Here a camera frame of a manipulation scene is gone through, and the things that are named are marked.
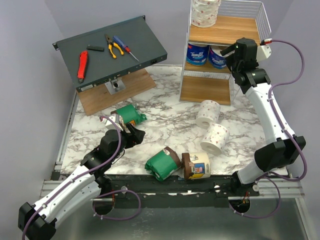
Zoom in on blue white paper towel roll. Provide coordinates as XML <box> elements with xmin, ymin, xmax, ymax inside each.
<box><xmin>208</xmin><ymin>45</ymin><xmax>227</xmax><ymax>69</ymax></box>

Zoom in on floral paper roll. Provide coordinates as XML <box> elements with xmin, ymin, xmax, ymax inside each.
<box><xmin>200</xmin><ymin>123</ymin><xmax>230</xmax><ymax>156</ymax></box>
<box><xmin>195</xmin><ymin>100</ymin><xmax>221</xmax><ymax>129</ymax></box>
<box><xmin>190</xmin><ymin>0</ymin><xmax>222</xmax><ymax>28</ymax></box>

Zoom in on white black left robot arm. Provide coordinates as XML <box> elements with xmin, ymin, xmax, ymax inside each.
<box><xmin>18</xmin><ymin>123</ymin><xmax>146</xmax><ymax>240</ymax></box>

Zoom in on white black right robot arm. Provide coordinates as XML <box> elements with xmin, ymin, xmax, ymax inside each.
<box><xmin>221</xmin><ymin>37</ymin><xmax>306</xmax><ymax>196</ymax></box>

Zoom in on green wrapped roll near left arm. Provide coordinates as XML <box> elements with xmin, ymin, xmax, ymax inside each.
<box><xmin>110</xmin><ymin>104</ymin><xmax>147</xmax><ymax>126</ymax></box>

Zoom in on floral paper roll on shelf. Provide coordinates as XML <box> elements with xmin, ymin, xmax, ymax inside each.
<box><xmin>190</xmin><ymin>0</ymin><xmax>222</xmax><ymax>28</ymax></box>

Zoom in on green brown wrapped roll front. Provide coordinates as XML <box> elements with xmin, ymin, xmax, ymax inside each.
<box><xmin>144</xmin><ymin>146</ymin><xmax>182</xmax><ymax>182</ymax></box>

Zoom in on wooden board under chassis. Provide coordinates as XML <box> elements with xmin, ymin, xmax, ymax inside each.
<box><xmin>77</xmin><ymin>69</ymin><xmax>156</xmax><ymax>116</ymax></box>

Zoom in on cream cartoon wrapped roll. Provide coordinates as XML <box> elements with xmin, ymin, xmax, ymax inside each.
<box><xmin>181</xmin><ymin>152</ymin><xmax>211</xmax><ymax>180</ymax></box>

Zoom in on blue red screwdriver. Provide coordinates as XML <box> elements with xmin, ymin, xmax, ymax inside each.
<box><xmin>113</xmin><ymin>35</ymin><xmax>139</xmax><ymax>61</ymax></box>

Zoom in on black bit holder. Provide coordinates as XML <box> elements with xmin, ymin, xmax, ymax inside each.
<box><xmin>86</xmin><ymin>45</ymin><xmax>105</xmax><ymax>52</ymax></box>

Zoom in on red utility knife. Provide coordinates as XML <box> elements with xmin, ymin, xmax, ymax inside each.
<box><xmin>77</xmin><ymin>50</ymin><xmax>89</xmax><ymax>83</ymax></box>

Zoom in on dark grey rack server chassis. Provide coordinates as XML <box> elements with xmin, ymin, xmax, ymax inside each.
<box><xmin>53</xmin><ymin>16</ymin><xmax>168</xmax><ymax>93</ymax></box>

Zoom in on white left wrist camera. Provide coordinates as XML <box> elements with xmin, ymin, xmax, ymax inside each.
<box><xmin>105</xmin><ymin>113</ymin><xmax>123</xmax><ymax>131</ymax></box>

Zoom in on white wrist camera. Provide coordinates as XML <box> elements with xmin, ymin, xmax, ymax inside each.
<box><xmin>256</xmin><ymin>38</ymin><xmax>273</xmax><ymax>62</ymax></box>
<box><xmin>105</xmin><ymin>113</ymin><xmax>123</xmax><ymax>131</ymax></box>

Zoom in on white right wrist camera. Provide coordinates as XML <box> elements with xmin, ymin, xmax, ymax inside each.
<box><xmin>256</xmin><ymin>38</ymin><xmax>273</xmax><ymax>62</ymax></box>

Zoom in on white wire wooden shelf rack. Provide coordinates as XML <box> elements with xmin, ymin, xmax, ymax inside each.
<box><xmin>179</xmin><ymin>0</ymin><xmax>272</xmax><ymax>105</ymax></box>

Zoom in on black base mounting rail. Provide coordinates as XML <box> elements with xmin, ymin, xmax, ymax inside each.
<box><xmin>51</xmin><ymin>171</ymin><xmax>261</xmax><ymax>209</ymax></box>

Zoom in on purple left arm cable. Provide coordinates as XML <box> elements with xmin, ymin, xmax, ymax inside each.
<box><xmin>21</xmin><ymin>115</ymin><xmax>141</xmax><ymax>240</ymax></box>

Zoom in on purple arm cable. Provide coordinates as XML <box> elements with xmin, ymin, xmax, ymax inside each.
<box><xmin>232</xmin><ymin>38</ymin><xmax>309</xmax><ymax>219</ymax></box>
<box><xmin>21</xmin><ymin>115</ymin><xmax>141</xmax><ymax>240</ymax></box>

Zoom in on yellow handled pliers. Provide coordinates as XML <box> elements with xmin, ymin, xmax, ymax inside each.
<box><xmin>104</xmin><ymin>34</ymin><xmax>125</xmax><ymax>59</ymax></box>

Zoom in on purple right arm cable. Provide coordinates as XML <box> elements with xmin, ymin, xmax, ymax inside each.
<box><xmin>232</xmin><ymin>38</ymin><xmax>309</xmax><ymax>219</ymax></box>

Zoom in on aluminium extrusion rail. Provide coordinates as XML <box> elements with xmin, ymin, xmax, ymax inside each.
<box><xmin>43</xmin><ymin>174</ymin><xmax>304</xmax><ymax>201</ymax></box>

